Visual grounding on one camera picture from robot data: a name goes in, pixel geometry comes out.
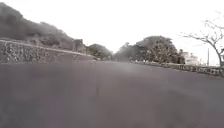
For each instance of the grey asphalt road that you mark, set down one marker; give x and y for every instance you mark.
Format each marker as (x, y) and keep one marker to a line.
(110, 96)

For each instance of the group of dark trees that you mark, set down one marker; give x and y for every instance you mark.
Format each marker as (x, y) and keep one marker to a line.
(153, 50)

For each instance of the pale building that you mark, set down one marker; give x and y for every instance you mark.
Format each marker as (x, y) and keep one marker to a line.
(190, 59)

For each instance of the wooded hillside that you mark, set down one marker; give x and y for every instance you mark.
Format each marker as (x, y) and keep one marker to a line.
(30, 31)

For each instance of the pole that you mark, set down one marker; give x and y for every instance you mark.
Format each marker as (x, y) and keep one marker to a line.
(208, 57)

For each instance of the bare branched tree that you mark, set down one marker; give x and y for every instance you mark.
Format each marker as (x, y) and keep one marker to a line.
(215, 38)

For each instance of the low stone kerb wall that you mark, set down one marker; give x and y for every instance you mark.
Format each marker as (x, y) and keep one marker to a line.
(186, 67)

